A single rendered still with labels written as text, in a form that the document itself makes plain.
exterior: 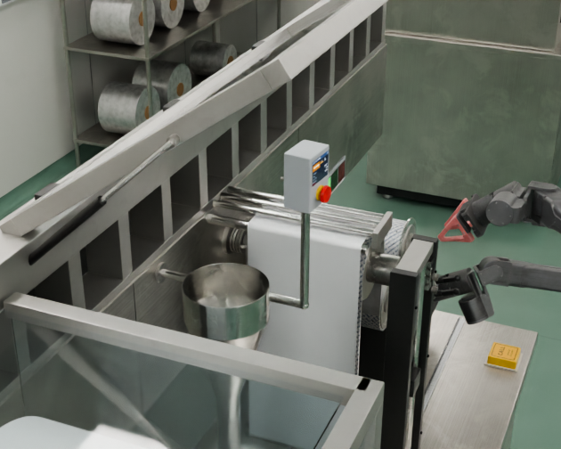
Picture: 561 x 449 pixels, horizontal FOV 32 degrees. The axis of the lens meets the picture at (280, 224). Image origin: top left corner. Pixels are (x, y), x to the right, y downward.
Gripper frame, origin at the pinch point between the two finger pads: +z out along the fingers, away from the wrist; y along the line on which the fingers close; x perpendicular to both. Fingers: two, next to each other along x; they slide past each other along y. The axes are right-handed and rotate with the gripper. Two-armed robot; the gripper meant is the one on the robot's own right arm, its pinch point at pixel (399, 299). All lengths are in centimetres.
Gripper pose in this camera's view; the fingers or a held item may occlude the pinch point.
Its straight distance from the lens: 241.4
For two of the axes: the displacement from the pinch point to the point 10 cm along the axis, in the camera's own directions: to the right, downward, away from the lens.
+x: -4.6, -8.6, -2.3
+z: -8.0, 2.9, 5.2
